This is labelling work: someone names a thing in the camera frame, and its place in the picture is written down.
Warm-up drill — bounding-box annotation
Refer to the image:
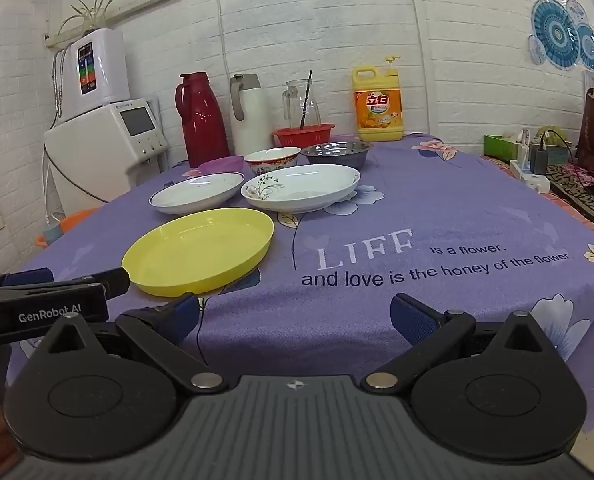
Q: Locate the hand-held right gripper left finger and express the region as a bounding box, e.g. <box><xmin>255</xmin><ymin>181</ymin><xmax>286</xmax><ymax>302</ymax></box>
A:
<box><xmin>32</xmin><ymin>292</ymin><xmax>229</xmax><ymax>395</ymax></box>

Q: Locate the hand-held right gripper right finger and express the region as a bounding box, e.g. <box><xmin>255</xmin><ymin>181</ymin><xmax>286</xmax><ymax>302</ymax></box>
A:
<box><xmin>364</xmin><ymin>292</ymin><xmax>560</xmax><ymax>393</ymax></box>

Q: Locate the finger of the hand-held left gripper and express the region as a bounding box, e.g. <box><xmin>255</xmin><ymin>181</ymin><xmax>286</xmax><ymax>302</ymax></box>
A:
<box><xmin>0</xmin><ymin>267</ymin><xmax>58</xmax><ymax>289</ymax></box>
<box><xmin>56</xmin><ymin>266</ymin><xmax>131</xmax><ymax>300</ymax></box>

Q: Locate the yellow plastic plate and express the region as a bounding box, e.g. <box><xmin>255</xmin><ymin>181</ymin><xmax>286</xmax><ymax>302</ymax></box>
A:
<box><xmin>121</xmin><ymin>207</ymin><xmax>276</xmax><ymax>297</ymax></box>

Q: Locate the white plate with blue rim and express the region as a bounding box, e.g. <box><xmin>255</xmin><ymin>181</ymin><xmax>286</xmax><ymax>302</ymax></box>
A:
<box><xmin>149</xmin><ymin>172</ymin><xmax>246</xmax><ymax>215</ymax></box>

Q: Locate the purple plastic bowl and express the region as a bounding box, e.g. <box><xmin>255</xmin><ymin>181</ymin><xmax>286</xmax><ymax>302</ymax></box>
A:
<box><xmin>197</xmin><ymin>156</ymin><xmax>248</xmax><ymax>177</ymax></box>

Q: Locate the white plate with floral print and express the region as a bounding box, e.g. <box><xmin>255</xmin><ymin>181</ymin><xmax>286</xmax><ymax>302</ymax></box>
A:
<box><xmin>240</xmin><ymin>164</ymin><xmax>362</xmax><ymax>213</ymax></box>

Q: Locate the white bowl with red pattern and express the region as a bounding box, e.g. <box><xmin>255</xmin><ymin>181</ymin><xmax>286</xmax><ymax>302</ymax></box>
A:
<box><xmin>243</xmin><ymin>147</ymin><xmax>302</xmax><ymax>177</ymax></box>

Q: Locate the stainless steel bowl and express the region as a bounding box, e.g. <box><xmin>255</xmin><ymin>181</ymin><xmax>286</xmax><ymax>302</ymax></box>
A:
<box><xmin>300</xmin><ymin>141</ymin><xmax>372</xmax><ymax>172</ymax></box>

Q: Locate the person's left hand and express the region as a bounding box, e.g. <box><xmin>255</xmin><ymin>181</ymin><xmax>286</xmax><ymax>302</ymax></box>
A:
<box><xmin>0</xmin><ymin>404</ymin><xmax>22</xmax><ymax>467</ymax></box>

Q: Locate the orange plastic basin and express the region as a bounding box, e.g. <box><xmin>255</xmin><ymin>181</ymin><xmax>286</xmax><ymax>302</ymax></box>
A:
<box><xmin>34</xmin><ymin>206</ymin><xmax>102</xmax><ymax>247</ymax></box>

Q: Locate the purple floral tablecloth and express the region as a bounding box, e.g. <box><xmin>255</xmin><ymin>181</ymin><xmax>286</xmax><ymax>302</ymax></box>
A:
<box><xmin>7</xmin><ymin>132</ymin><xmax>594</xmax><ymax>436</ymax></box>

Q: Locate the white appliance with screen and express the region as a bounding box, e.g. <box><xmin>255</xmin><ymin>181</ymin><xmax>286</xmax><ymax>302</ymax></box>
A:
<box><xmin>44</xmin><ymin>97</ymin><xmax>170</xmax><ymax>216</ymax></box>

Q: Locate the white power strip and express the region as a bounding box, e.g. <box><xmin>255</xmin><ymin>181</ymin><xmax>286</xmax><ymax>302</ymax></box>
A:
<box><xmin>509</xmin><ymin>160</ymin><xmax>552</xmax><ymax>194</ymax></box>

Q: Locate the red thermos jug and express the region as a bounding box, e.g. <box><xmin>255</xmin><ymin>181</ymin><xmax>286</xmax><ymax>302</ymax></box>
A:
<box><xmin>175</xmin><ymin>72</ymin><xmax>231</xmax><ymax>169</ymax></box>

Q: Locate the green box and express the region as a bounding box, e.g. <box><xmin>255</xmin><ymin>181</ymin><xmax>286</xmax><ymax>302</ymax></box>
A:
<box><xmin>483</xmin><ymin>134</ymin><xmax>528</xmax><ymax>163</ymax></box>

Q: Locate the white thermos jug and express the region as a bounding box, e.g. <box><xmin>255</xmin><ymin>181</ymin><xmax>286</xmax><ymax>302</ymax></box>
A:
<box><xmin>229</xmin><ymin>73</ymin><xmax>276</xmax><ymax>157</ymax></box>

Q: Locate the dark patterned cloth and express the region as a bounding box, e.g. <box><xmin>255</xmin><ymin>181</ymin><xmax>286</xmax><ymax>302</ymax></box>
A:
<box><xmin>547</xmin><ymin>162</ymin><xmax>594</xmax><ymax>236</ymax></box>

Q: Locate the yellow detergent bottle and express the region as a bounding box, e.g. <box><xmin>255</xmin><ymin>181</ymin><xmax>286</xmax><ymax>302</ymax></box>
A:
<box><xmin>352</xmin><ymin>56</ymin><xmax>404</xmax><ymax>142</ymax></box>

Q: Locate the red plastic colander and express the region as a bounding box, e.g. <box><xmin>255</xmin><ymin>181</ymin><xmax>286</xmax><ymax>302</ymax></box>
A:
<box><xmin>272</xmin><ymin>123</ymin><xmax>336</xmax><ymax>149</ymax></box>

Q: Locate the white water purifier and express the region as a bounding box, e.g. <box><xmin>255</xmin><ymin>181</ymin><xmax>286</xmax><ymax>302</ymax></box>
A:
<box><xmin>52</xmin><ymin>28</ymin><xmax>131</xmax><ymax>123</ymax></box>

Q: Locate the glass pitcher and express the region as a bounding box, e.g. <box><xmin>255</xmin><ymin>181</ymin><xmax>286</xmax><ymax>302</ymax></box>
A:
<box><xmin>282</xmin><ymin>79</ymin><xmax>322</xmax><ymax>131</ymax></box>

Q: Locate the black straw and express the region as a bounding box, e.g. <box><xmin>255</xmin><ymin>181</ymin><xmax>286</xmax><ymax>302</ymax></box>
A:
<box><xmin>300</xmin><ymin>71</ymin><xmax>313</xmax><ymax>131</ymax></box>

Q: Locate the green spider plant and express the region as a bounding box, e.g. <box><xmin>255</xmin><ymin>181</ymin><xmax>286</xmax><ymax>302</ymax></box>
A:
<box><xmin>59</xmin><ymin>0</ymin><xmax>132</xmax><ymax>36</ymax></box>

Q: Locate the blue fan wall decoration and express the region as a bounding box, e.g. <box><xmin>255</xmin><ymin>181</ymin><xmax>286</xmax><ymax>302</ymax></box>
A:
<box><xmin>528</xmin><ymin>0</ymin><xmax>594</xmax><ymax>72</ymax></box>

